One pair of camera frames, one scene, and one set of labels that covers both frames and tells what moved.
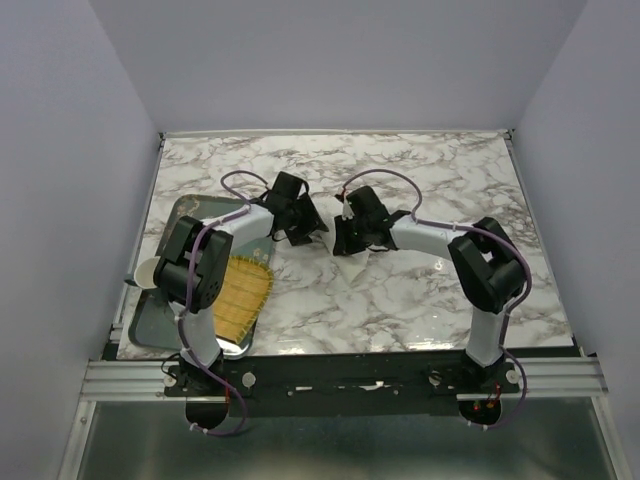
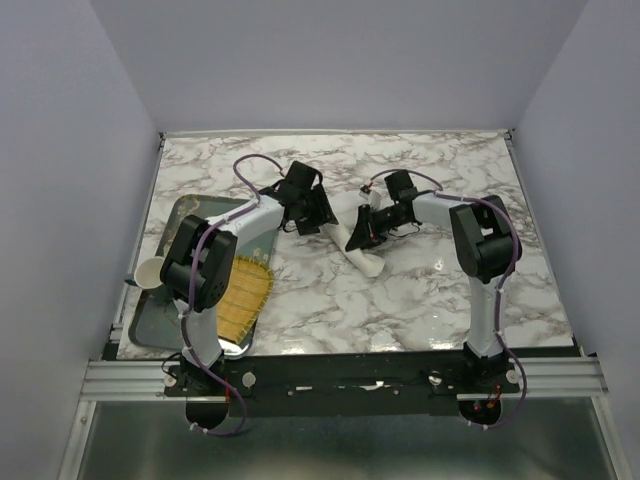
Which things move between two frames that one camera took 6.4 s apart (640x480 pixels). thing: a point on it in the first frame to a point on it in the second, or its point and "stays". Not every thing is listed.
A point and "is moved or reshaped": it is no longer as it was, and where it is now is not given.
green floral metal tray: [153, 325] stays
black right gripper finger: [346, 239] to [361, 236]
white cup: [144, 272] stays
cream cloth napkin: [326, 206] is moved or reshaped
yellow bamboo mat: [247, 287] stays
